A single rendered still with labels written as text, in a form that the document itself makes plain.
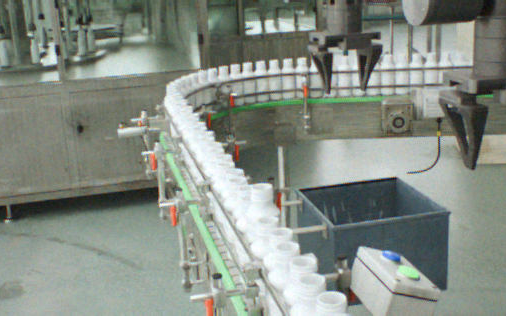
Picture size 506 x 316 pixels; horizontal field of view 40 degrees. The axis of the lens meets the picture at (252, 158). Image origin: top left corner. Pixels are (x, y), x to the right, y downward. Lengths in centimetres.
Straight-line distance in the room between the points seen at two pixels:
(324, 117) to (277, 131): 21
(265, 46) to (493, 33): 594
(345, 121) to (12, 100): 234
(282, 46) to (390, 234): 503
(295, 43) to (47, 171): 299
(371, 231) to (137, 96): 303
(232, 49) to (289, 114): 365
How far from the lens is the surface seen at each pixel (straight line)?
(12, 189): 472
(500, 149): 554
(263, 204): 118
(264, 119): 292
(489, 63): 73
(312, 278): 95
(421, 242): 180
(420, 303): 106
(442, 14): 69
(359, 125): 298
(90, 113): 457
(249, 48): 659
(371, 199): 205
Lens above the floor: 158
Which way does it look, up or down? 16 degrees down
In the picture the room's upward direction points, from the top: 3 degrees counter-clockwise
